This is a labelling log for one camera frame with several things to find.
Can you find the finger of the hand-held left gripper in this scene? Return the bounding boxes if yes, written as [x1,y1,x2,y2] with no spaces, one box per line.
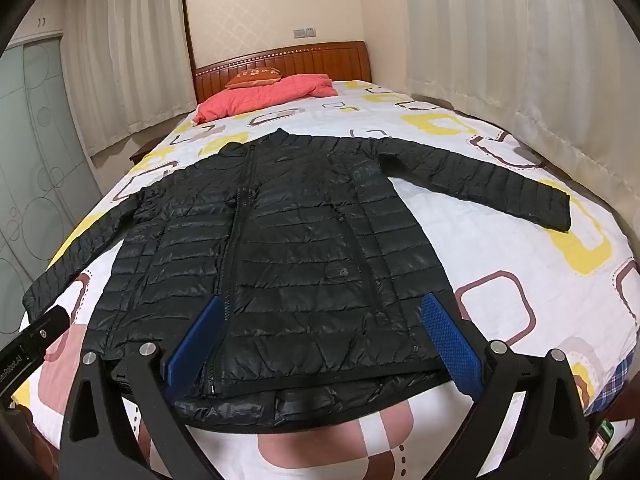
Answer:
[22,305,70,356]

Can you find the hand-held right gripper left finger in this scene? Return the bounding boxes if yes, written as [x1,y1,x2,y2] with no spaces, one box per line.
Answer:
[57,295,227,480]

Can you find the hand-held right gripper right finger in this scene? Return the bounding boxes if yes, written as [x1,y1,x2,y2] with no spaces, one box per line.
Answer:
[421,292,601,480]

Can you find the black puffer jacket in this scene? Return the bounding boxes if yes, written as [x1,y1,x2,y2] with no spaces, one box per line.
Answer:
[22,128,573,433]

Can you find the patterned bed sheet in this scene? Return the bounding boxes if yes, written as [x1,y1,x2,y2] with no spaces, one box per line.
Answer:
[10,79,640,480]

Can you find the blue plaid cloth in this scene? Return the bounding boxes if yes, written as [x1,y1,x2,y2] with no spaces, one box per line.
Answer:
[582,355,629,413]

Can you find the frosted glass wardrobe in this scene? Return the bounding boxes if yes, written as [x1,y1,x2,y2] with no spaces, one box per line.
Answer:
[0,0,103,311]

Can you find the red quilted pillow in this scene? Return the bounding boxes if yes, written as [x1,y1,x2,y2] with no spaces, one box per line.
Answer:
[192,73,337,125]

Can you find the orange embroidered cushion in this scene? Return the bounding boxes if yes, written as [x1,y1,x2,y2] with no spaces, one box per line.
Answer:
[225,65,284,90]

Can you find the cream pleated curtain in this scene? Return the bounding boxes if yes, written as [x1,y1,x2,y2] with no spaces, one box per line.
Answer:
[60,0,198,156]
[402,0,640,221]

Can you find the wooden bed headboard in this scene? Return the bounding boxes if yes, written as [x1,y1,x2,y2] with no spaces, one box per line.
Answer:
[192,41,373,103]

